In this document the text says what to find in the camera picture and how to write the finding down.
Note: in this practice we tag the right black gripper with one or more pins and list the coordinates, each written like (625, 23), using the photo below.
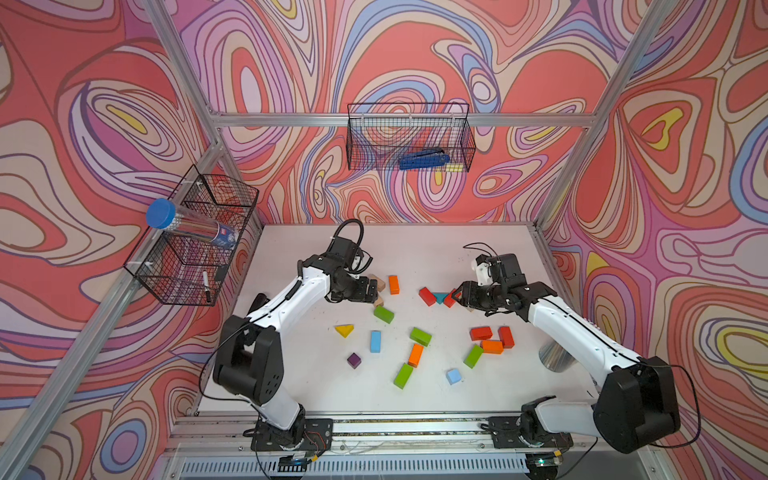
(468, 297)

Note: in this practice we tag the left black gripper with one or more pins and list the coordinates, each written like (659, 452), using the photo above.
(362, 294)

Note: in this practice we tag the red block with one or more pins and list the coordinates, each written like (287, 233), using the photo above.
(449, 299)
(506, 337)
(427, 296)
(481, 333)

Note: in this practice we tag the teal triangle block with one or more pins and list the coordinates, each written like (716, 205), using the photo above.
(441, 297)

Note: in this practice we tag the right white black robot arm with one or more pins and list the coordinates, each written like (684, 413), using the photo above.
(637, 397)

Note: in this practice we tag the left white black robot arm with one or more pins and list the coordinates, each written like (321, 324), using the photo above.
(249, 362)

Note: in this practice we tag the yellow triangle block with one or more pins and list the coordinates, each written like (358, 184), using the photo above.
(344, 330)

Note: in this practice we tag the green block upper centre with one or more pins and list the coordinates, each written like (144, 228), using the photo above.
(384, 314)

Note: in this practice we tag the green block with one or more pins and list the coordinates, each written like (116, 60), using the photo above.
(403, 375)
(473, 357)
(384, 314)
(420, 336)

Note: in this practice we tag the green block middle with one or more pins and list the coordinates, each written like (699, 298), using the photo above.
(420, 336)

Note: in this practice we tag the light blue long block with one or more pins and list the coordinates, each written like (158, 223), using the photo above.
(375, 342)

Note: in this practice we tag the orange block right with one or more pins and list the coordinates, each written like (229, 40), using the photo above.
(494, 347)

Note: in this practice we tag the green block right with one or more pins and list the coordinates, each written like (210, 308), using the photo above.
(473, 357)

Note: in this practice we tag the orange block lower centre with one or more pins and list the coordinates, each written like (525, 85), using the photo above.
(415, 355)

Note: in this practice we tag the purple cube block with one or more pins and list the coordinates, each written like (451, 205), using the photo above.
(354, 360)

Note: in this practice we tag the light blue cube block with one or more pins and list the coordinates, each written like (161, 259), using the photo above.
(453, 376)

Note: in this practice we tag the green block bottom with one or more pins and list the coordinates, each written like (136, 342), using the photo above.
(403, 375)

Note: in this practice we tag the cup of pencils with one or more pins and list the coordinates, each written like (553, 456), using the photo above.
(555, 358)

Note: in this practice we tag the white marker in basket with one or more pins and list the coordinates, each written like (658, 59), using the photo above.
(206, 285)

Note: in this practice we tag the blue black tool in basket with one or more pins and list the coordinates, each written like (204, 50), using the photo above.
(424, 159)

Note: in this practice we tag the clear bottle blue cap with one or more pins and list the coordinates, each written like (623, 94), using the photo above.
(164, 215)

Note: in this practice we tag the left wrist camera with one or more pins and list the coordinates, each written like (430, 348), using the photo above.
(361, 262)

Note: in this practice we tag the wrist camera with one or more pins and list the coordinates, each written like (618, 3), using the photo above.
(482, 268)
(361, 262)

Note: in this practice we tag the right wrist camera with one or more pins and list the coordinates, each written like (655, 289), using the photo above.
(482, 268)

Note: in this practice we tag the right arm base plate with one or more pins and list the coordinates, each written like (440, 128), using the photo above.
(523, 432)

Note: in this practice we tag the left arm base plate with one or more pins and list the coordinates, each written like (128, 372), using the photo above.
(313, 435)

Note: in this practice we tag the back black wire basket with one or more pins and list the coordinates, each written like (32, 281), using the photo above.
(380, 133)

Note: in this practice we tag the black wire basket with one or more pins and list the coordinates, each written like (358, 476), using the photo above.
(170, 266)
(380, 133)

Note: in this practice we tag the left black wire basket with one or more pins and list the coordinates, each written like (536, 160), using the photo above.
(170, 266)

